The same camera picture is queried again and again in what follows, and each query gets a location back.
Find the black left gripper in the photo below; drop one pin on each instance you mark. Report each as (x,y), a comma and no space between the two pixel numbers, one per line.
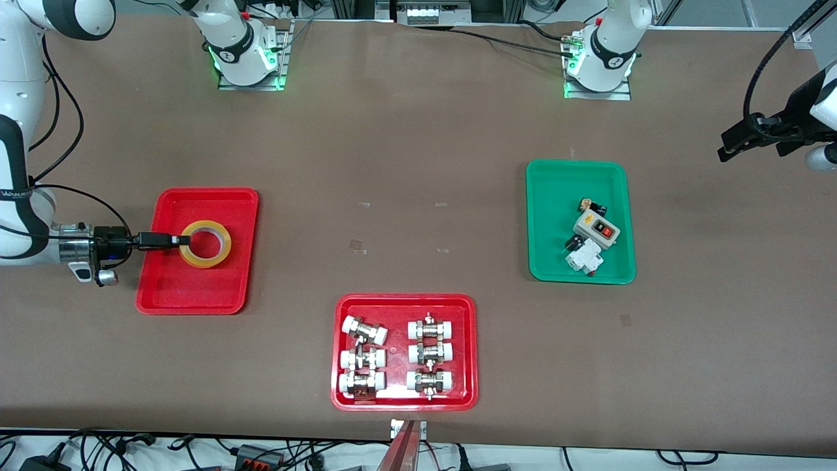
(793,111)

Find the black push button switch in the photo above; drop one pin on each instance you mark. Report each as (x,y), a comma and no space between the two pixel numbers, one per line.
(597,209)

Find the aluminium frame rail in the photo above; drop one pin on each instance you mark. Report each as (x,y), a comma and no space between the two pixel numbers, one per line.
(802,34)

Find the red tray holding fittings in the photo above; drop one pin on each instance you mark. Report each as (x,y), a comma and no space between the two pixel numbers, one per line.
(397,314)

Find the grey on-off switch box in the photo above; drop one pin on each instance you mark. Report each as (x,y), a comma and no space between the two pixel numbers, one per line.
(586,226)

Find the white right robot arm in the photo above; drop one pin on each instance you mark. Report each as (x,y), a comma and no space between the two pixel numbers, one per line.
(16,85)

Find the clear yellowish tape roll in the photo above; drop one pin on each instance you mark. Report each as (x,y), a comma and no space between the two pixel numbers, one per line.
(223,252)

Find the grey terminal box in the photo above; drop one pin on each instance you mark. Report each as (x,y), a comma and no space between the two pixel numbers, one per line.
(424,13)

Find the white circuit breaker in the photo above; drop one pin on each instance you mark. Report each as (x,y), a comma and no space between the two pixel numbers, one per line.
(585,260)

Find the empty red plastic tray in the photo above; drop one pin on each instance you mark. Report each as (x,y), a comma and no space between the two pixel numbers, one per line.
(163,288)

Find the black power adapter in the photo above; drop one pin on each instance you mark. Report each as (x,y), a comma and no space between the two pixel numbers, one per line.
(42,464)

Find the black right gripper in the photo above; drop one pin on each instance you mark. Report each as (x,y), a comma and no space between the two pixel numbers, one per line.
(112,241)

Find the metal white pipe fitting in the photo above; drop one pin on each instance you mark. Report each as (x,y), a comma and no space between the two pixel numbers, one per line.
(363,358)
(429,381)
(431,328)
(361,383)
(431,353)
(365,330)

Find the small black round part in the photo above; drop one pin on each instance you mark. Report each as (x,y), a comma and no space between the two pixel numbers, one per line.
(573,243)

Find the black orange power box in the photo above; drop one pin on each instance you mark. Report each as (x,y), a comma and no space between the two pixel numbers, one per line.
(260,456)

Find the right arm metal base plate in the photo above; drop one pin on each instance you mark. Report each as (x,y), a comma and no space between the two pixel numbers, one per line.
(282,72)

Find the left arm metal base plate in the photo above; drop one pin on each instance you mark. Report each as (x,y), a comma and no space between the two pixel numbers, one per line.
(621,95)

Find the green plastic tray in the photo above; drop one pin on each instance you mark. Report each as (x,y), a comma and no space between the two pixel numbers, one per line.
(549,196)

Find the aluminium profile bar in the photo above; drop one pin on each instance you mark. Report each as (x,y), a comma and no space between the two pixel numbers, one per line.
(402,451)

